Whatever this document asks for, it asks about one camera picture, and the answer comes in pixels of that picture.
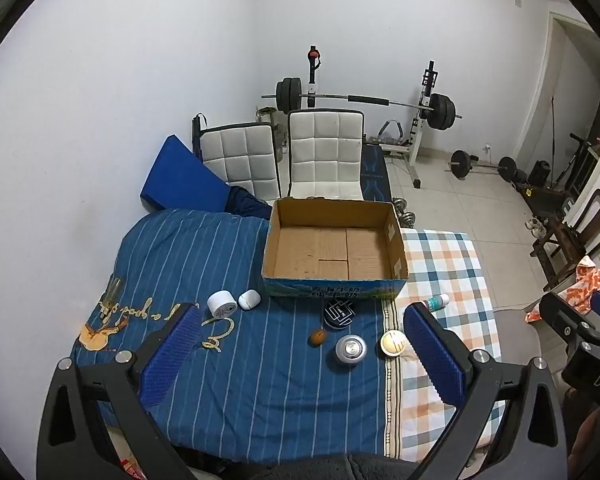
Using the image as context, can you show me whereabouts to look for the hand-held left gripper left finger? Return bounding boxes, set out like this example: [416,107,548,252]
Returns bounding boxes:
[36,303,203,480]

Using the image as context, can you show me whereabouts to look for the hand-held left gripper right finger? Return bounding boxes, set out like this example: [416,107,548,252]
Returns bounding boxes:
[402,302,568,480]

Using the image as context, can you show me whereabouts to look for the cream round lid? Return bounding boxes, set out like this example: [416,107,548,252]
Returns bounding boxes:
[380,330,407,358]

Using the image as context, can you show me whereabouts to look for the white spray bottle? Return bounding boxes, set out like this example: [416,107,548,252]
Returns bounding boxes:
[419,293,451,313]

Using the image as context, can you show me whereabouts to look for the white tape roll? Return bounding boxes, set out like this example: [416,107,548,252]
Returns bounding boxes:
[207,289,238,319]

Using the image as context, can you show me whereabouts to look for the silver metal can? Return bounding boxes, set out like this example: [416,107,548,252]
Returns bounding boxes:
[335,334,368,364]

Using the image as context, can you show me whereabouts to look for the black round tin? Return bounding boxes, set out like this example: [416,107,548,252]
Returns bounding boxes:
[323,298,357,332]

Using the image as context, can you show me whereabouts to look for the cardboard box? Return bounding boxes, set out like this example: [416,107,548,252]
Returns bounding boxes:
[261,197,410,301]

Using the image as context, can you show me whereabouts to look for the person's right hand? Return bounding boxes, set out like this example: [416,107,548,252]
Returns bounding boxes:
[562,385,600,480]

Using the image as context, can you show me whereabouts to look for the orange printed cloth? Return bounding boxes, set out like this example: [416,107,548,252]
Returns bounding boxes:
[525,255,600,323]

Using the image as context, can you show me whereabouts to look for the checked blanket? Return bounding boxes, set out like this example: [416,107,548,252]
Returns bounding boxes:
[382,227,506,466]

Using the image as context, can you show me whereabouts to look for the dark wooden chair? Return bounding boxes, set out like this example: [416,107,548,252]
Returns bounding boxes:
[530,189,600,291]

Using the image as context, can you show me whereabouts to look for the blue striped blanket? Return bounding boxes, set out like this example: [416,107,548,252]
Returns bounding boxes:
[72,207,406,461]

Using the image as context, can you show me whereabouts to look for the red snack packet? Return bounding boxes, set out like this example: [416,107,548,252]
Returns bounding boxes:
[115,460,151,480]

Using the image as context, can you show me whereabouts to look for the black bag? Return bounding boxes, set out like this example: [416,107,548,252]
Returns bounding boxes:
[527,160,551,188]

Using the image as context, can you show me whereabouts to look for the black exercise machine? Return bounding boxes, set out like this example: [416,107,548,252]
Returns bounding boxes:
[550,132,600,201]

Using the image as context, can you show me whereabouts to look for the dark blue cloth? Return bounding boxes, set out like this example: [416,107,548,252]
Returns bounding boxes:
[225,186,276,218]

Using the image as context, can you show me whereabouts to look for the short barbell with black plates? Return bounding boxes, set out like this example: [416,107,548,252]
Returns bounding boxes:
[445,150,518,181]

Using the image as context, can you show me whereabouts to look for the blue foam mat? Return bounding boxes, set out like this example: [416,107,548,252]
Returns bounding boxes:
[139,134,236,213]

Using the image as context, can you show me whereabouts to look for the black blue weight bench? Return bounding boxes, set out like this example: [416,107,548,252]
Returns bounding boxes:
[360,142,396,206]

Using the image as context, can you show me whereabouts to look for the small white padded chair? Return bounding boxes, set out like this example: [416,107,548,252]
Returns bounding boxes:
[194,121,283,206]

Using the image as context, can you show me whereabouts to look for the black metal stand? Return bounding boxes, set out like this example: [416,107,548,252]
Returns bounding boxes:
[192,114,211,158]

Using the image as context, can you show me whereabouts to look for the large white padded chair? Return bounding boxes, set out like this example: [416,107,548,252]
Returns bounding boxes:
[286,109,366,201]

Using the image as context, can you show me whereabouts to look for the white barbell rack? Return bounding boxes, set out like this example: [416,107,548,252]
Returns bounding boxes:
[300,46,441,191]

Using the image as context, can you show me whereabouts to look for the long barbell with black plates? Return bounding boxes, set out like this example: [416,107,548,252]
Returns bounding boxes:
[260,77,463,131]

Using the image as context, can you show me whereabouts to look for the grey exercise handle bar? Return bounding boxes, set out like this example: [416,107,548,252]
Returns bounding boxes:
[377,120,411,151]

